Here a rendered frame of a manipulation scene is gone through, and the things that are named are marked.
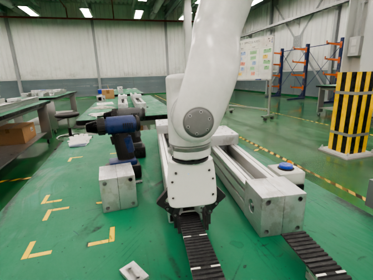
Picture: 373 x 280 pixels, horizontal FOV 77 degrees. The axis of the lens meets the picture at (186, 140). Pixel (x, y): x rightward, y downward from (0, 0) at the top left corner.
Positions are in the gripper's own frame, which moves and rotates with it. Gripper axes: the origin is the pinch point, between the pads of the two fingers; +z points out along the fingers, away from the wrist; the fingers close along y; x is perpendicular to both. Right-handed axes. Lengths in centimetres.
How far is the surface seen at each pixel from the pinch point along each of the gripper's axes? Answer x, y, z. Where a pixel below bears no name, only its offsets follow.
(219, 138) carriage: 36.5, 17.2, -8.5
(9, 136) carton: 321, -214, 47
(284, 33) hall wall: 1082, 650, -210
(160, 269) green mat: -9.0, -7.6, 2.9
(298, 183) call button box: 12.4, 33.9, 0.2
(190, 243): -5.8, -1.4, 0.9
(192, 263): -11.8, -2.1, 0.0
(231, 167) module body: 15.2, 14.3, -5.5
